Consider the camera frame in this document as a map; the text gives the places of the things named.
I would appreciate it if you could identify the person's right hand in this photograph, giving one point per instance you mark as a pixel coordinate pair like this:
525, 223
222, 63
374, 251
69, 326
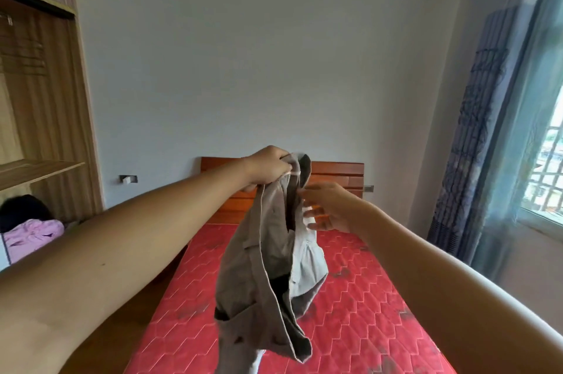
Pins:
338, 206

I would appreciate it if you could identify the grey trousers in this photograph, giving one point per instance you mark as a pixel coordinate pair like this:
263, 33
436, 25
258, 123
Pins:
264, 277

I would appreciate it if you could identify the black fabric bundle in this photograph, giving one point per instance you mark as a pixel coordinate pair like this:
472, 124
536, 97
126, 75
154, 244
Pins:
22, 211

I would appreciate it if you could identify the wooden bed headboard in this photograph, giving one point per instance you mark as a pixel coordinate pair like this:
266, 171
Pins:
343, 169

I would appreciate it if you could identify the pink fabric bundle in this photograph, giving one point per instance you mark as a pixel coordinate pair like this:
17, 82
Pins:
33, 237

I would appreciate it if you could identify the person's left hand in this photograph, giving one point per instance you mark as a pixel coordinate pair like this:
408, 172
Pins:
266, 167

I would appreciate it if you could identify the blue grey curtain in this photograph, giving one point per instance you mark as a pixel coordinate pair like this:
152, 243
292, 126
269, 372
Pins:
475, 123

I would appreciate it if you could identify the red quilted mattress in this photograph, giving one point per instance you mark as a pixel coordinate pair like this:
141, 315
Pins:
374, 299

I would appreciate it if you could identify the person's right forearm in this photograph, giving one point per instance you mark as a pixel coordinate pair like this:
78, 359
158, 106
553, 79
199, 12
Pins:
462, 299

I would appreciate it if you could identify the person's left forearm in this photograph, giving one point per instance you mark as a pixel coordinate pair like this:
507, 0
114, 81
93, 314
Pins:
110, 264

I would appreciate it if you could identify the wooden wardrobe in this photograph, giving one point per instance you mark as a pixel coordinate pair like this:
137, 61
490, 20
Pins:
57, 101

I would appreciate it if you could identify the frosted wardrobe sliding door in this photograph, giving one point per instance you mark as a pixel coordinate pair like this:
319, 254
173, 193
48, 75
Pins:
3, 253

